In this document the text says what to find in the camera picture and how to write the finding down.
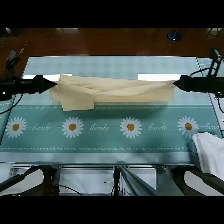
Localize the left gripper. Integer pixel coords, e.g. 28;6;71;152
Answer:
31;74;58;95

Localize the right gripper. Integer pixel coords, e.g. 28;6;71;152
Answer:
172;74;202;94

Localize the yellow T-shirt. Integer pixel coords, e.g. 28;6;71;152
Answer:
49;73;177;112

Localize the white garment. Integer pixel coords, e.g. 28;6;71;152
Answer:
191;131;224;183

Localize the black cable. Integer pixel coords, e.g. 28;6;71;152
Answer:
0;93;25;116
53;182;84;197
215;94;224;115

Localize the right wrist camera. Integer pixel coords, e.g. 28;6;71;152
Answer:
207;47;224;78

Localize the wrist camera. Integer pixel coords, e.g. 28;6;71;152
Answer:
207;47;224;78
4;49;22;80

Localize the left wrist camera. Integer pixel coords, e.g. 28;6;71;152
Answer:
4;49;22;80

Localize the silver frame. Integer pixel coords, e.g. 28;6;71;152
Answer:
0;162;201;197

